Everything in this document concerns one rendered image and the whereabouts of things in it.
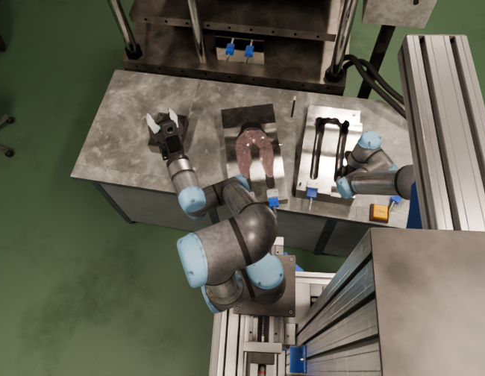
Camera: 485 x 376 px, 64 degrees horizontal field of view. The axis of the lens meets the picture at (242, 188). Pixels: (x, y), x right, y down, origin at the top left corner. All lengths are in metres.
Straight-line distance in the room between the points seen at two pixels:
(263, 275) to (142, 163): 1.01
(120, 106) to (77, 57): 1.63
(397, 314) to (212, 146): 1.62
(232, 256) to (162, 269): 1.81
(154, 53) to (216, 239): 1.77
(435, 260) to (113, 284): 2.36
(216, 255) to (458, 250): 0.48
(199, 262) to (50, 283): 2.11
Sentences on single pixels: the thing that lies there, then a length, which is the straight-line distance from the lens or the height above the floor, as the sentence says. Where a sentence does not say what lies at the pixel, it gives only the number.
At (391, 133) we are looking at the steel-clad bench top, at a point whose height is 0.80.
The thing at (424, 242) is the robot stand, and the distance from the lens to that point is 0.50.
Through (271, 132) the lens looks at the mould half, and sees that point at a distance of 1.92.
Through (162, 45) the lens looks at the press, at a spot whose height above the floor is 0.79.
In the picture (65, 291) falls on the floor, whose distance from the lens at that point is 2.81.
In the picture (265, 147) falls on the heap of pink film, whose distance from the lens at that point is 1.82.
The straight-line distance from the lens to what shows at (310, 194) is 1.74.
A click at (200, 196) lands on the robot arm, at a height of 1.46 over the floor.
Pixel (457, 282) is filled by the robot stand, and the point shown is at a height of 2.03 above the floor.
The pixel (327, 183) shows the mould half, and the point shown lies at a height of 0.89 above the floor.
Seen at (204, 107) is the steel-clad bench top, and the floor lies 0.80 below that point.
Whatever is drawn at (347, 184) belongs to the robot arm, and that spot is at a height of 1.28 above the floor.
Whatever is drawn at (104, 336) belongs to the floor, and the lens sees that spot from 2.66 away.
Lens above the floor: 2.47
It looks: 64 degrees down
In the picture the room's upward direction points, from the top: 6 degrees counter-clockwise
